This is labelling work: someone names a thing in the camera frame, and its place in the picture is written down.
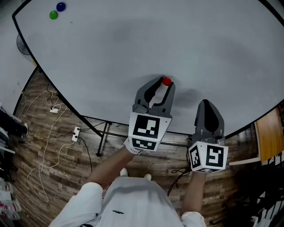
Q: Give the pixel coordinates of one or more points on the person's right white shoe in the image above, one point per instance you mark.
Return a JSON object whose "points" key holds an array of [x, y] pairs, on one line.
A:
{"points": [[147, 176]]}

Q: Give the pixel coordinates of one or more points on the blue round magnet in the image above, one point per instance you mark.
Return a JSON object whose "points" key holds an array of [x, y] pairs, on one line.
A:
{"points": [[60, 6]]}

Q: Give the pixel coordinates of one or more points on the large white table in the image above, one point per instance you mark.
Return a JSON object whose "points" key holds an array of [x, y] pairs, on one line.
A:
{"points": [[124, 48]]}

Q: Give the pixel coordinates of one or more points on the small white power strip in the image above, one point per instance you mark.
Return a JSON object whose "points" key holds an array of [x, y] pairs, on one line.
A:
{"points": [[54, 110]]}

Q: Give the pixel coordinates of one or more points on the person's left white shoe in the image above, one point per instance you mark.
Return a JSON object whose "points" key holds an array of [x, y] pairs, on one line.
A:
{"points": [[124, 172]]}

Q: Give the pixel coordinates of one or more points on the green round magnet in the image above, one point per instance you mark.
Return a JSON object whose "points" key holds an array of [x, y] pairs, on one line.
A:
{"points": [[53, 15]]}

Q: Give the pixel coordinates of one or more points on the person's left forearm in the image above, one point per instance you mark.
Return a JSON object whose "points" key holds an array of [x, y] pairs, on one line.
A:
{"points": [[111, 168]]}

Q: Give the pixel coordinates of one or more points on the person's white garment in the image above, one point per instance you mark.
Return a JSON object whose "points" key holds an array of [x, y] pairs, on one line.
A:
{"points": [[137, 204]]}

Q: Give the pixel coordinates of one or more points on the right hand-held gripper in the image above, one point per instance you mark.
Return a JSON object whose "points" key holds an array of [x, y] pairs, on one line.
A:
{"points": [[208, 155]]}

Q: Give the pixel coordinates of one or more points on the person's right forearm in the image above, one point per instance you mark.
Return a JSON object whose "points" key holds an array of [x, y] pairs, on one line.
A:
{"points": [[193, 192]]}

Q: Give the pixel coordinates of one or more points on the black standing fan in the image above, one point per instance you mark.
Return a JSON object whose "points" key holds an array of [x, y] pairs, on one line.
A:
{"points": [[22, 45]]}

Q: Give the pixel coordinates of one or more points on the long white power strip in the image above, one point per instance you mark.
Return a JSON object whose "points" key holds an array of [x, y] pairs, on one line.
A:
{"points": [[76, 134]]}

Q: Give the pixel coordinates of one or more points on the person's white shoe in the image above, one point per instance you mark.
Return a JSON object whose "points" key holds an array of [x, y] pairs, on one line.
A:
{"points": [[124, 172], [147, 176]]}

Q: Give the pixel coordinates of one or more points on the pile of clear plastic packets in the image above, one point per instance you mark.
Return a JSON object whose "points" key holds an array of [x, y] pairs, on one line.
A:
{"points": [[9, 204]]}

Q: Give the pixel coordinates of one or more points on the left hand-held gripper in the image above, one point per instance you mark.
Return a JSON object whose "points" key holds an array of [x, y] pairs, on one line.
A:
{"points": [[146, 128]]}

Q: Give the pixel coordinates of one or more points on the small red ball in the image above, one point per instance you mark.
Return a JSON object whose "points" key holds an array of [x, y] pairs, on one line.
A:
{"points": [[166, 81]]}

